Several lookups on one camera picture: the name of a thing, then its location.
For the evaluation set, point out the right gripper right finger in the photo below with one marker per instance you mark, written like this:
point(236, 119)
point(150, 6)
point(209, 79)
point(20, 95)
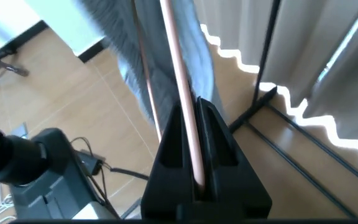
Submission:
point(235, 186)

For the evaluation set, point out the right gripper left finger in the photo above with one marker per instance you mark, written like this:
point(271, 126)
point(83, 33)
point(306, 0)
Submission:
point(166, 186)

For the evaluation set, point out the pink clothes hanger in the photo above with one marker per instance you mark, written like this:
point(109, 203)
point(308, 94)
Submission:
point(182, 77)

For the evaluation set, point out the pale grey garment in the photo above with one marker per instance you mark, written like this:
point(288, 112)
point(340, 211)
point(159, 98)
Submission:
point(197, 46)

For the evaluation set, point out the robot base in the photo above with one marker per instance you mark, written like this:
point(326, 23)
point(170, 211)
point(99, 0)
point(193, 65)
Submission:
point(57, 186)

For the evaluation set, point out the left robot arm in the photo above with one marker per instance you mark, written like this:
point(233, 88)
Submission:
point(5, 152)

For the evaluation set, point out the black clothes rack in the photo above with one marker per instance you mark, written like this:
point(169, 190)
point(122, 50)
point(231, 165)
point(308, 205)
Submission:
point(268, 37)

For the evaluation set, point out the black power adapter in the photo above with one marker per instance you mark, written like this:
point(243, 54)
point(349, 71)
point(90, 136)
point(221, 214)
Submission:
point(89, 161)

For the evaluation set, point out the beige curtain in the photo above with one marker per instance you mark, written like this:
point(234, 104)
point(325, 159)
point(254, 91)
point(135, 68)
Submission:
point(306, 46)

